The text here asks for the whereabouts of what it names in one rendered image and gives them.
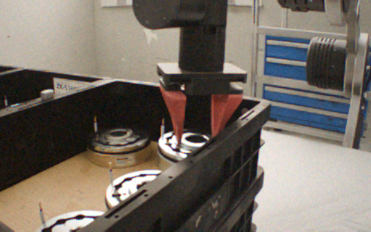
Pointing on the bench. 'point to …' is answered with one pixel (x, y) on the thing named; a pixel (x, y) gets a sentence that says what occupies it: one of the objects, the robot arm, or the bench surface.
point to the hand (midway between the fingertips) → (197, 135)
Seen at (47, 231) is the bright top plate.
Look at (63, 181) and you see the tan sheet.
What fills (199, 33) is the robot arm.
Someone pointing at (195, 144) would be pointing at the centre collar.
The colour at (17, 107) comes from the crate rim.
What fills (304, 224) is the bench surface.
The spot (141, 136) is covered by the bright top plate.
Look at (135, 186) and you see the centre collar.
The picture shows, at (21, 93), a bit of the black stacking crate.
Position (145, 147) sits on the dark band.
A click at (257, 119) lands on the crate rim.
